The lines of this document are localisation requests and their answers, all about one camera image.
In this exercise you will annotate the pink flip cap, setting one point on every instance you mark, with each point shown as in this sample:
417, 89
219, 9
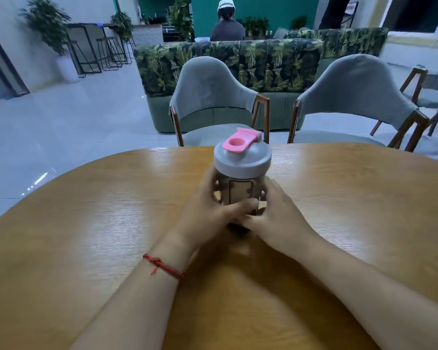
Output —
241, 141

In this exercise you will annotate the person's right thumb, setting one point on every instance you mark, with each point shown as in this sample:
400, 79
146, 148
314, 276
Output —
249, 222

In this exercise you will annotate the leaf-print green sofa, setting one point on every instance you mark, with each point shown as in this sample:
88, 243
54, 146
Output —
255, 65
346, 41

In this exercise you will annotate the row of small potted plants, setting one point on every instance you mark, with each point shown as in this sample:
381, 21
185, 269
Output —
255, 26

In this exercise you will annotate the person's right hand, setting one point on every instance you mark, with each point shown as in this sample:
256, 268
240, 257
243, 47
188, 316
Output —
281, 218

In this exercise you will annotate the person's right forearm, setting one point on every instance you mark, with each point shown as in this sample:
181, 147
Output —
368, 298

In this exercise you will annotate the black bar stool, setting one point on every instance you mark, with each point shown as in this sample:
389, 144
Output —
76, 56
129, 49
107, 52

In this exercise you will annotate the white cap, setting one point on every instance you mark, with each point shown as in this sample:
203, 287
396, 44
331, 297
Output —
226, 3

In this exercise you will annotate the person's left thumb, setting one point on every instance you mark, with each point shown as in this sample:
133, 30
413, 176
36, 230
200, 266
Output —
241, 208

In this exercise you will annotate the grey-lidded shaker bottle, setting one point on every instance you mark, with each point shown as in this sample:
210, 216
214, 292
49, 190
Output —
241, 174

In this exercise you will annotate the tall plant in white pot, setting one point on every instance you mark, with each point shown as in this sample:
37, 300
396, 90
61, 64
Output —
51, 36

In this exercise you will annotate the person's left hand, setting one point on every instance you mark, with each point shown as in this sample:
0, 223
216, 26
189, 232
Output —
200, 218

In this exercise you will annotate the grey upholstered wooden chair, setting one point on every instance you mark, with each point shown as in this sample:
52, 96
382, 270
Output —
430, 91
215, 102
357, 102

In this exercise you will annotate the small potted plant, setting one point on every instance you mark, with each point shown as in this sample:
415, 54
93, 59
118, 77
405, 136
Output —
123, 27

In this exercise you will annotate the person's left forearm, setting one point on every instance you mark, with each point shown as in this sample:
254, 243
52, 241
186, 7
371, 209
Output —
135, 302

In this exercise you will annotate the large leafy indoor plant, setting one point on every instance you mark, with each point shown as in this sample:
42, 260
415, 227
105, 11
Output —
180, 16

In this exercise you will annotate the black high table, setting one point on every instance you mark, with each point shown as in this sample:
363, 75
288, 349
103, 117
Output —
91, 30

